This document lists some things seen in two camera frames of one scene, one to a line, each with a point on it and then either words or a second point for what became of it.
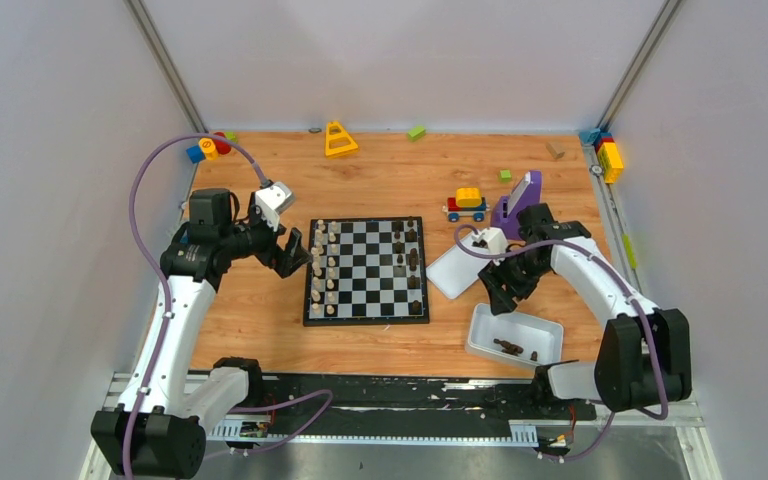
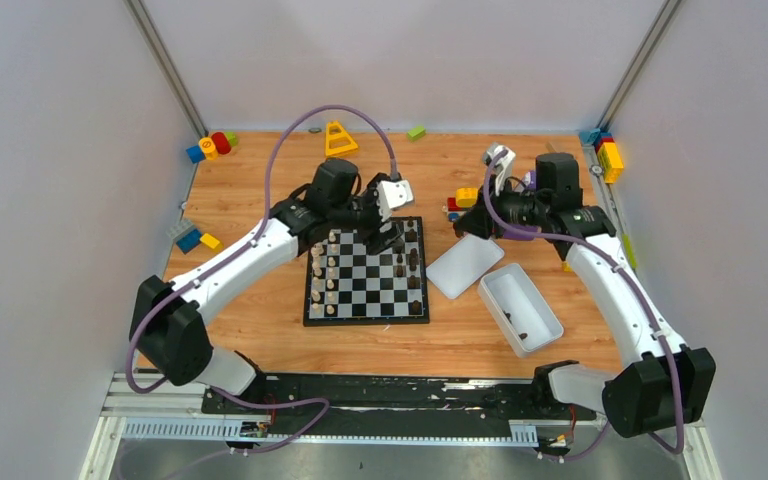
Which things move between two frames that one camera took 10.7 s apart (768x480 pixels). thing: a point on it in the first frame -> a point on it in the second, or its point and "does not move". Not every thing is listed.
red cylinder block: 221,146 does not move
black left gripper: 281,251 -> 379,225
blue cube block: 195,154 does not move
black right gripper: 493,276 -> 472,221
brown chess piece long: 413,259 does not move
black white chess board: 366,271 does not move
